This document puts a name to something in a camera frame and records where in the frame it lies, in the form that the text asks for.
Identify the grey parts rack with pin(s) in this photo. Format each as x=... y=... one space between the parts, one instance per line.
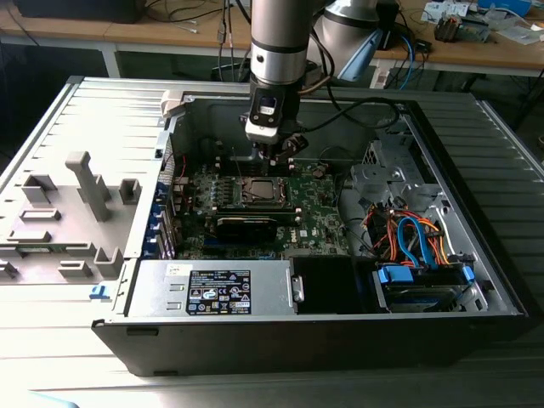
x=64 y=212

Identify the wooden desk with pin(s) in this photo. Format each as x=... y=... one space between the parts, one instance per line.
x=170 y=36

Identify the grey metal device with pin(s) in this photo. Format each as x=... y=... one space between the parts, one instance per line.
x=476 y=27

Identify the CPU cooler heatsink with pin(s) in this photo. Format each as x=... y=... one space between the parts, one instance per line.
x=446 y=30

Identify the pale blue object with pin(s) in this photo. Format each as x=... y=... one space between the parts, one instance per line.
x=51 y=401

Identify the round coin battery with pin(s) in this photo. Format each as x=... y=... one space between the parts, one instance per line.
x=321 y=171

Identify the beige plastic latch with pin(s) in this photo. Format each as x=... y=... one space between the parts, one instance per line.
x=172 y=104

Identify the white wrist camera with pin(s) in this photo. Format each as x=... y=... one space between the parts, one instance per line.
x=261 y=129

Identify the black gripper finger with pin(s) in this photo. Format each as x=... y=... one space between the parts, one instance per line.
x=265 y=153
x=293 y=144

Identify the green RAM stick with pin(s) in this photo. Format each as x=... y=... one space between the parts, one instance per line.
x=38 y=248

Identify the blue box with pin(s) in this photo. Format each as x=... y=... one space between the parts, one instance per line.
x=506 y=4

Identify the CPU socket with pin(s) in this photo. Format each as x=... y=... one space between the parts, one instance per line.
x=263 y=177

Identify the white paper box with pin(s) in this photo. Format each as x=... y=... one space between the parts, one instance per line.
x=442 y=8

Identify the black graphics card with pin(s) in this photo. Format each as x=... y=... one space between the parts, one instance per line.
x=244 y=229

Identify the green motherboard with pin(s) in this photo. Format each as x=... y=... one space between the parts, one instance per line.
x=314 y=204

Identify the black PC case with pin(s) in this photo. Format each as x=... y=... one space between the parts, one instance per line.
x=297 y=344

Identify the black box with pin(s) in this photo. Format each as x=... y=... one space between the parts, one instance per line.
x=85 y=10

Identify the hard disk in blue carrier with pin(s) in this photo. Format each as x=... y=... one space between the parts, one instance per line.
x=421 y=297

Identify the grey metal drive cage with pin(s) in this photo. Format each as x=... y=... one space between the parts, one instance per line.
x=382 y=178

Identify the grey power supply unit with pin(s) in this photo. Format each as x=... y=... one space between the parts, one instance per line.
x=272 y=289

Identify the small white box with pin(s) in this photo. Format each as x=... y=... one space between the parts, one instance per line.
x=381 y=78

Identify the black stand post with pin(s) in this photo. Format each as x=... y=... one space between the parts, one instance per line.
x=389 y=30

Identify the clear plastic bag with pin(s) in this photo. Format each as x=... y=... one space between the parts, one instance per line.
x=523 y=34

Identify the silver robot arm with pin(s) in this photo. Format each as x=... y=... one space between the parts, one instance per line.
x=276 y=42

